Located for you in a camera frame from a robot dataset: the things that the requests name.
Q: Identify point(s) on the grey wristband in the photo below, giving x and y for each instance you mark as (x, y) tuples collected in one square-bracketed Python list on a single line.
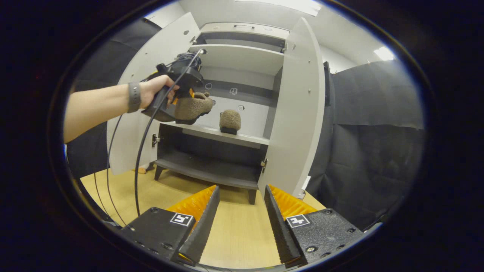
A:
[(134, 97)]

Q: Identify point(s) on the ceiling light panel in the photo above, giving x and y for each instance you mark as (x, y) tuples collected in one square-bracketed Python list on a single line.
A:
[(287, 3), (383, 53)]

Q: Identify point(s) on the white shoe cabinet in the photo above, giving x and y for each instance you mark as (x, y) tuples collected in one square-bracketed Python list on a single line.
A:
[(242, 58)]

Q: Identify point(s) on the white shoe cabinet door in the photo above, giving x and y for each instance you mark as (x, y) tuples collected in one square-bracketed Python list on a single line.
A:
[(124, 143), (298, 113)]

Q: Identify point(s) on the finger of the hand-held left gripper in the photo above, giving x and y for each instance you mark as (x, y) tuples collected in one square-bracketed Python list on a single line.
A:
[(187, 121)]

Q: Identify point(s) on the small orange object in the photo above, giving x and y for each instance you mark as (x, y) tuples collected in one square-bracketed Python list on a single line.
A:
[(141, 170)]

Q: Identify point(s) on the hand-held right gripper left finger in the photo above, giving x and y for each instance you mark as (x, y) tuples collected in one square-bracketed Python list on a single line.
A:
[(204, 230)]

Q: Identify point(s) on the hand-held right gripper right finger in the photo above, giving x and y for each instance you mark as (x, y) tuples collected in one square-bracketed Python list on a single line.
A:
[(280, 234)]

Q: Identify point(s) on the brown fuzzy shoe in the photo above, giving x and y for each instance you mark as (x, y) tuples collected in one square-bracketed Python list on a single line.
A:
[(193, 107), (230, 120)]

